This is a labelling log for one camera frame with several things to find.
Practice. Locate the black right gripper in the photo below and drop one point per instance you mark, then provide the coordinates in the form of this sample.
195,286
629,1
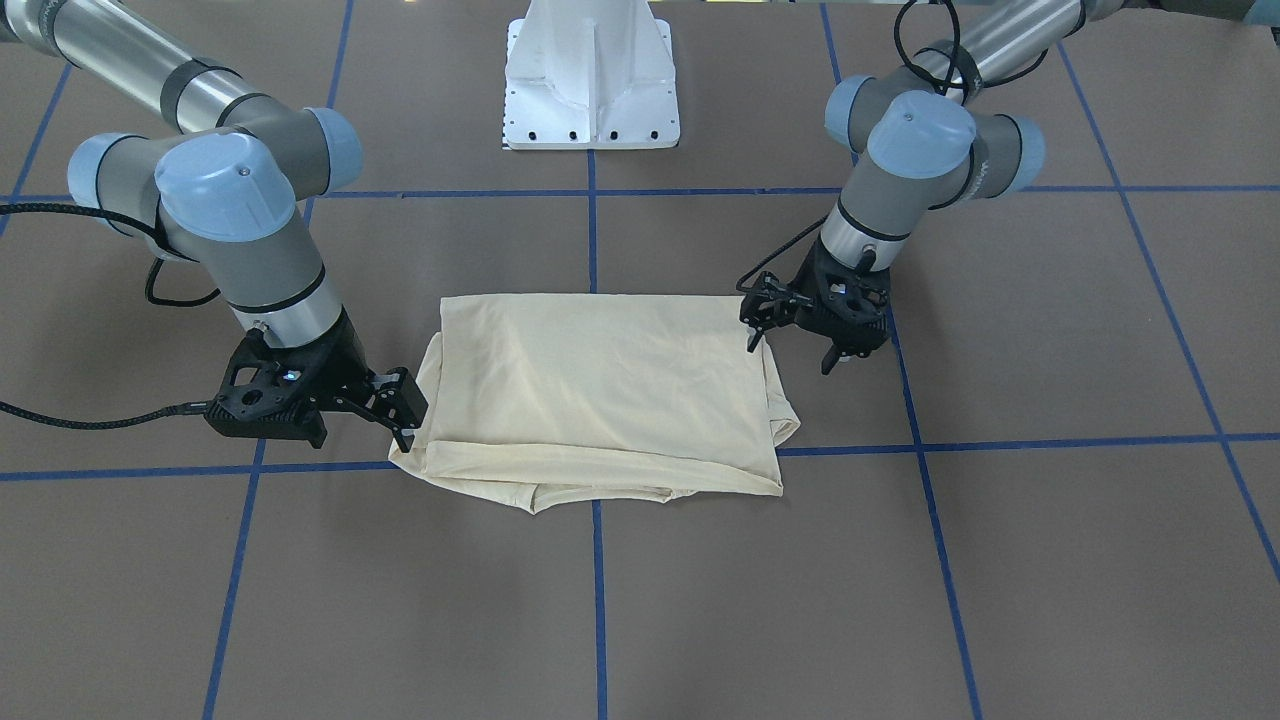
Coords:
337,365

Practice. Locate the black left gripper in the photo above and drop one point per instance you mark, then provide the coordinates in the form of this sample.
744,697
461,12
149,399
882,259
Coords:
812,283

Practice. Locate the beige long-sleeve graphic shirt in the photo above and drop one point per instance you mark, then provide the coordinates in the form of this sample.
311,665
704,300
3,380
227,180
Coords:
541,399

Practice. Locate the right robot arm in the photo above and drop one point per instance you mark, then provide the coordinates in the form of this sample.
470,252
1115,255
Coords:
223,193

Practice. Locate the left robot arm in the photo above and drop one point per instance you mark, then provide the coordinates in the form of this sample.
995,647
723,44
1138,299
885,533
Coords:
919,149

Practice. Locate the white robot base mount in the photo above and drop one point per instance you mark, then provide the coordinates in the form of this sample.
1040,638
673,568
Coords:
590,75

